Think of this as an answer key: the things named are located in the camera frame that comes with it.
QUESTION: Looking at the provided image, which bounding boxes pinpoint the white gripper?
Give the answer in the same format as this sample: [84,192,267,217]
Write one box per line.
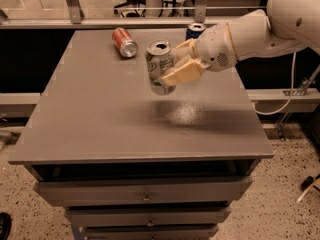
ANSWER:
[160,24,238,86]

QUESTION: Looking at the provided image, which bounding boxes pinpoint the green white 7up can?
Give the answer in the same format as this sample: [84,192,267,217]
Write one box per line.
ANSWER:
[145,39,175,95]

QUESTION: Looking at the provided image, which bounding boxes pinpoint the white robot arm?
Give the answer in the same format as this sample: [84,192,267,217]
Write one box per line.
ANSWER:
[160,0,320,86]

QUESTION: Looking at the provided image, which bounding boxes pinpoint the blue pepsi can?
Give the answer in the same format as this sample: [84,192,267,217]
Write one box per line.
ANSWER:
[186,23,206,40]

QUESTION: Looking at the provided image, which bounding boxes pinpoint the red soda can lying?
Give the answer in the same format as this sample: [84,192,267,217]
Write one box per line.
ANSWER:
[112,27,138,58]

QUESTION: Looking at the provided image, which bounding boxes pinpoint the black office chair base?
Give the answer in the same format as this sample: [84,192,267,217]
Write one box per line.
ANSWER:
[113,0,188,19]

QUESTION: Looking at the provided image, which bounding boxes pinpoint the grey drawer cabinet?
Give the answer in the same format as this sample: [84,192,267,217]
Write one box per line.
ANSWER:
[8,27,275,240]

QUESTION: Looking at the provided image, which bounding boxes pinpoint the grey metal railing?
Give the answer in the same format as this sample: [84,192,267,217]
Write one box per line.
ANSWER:
[0,0,320,30]

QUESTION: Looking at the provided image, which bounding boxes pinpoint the top grey drawer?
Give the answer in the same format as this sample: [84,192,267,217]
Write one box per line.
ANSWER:
[34,176,252,207]

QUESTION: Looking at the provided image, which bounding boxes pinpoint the grey drawer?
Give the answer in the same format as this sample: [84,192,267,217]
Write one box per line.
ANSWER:
[34,176,252,207]
[65,205,230,227]
[84,224,218,240]

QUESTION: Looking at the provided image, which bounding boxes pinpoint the middle grey drawer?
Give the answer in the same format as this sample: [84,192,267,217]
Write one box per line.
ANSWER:
[65,205,230,227]

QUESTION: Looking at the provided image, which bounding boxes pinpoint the black white tool on floor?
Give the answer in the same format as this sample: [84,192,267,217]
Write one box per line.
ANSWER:
[297,174,320,203]

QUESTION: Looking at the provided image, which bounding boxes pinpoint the bottom grey drawer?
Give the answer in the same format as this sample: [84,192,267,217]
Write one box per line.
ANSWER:
[84,224,218,240]

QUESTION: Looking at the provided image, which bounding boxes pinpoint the black shoe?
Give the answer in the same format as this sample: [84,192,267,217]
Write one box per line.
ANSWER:
[0,213,12,240]

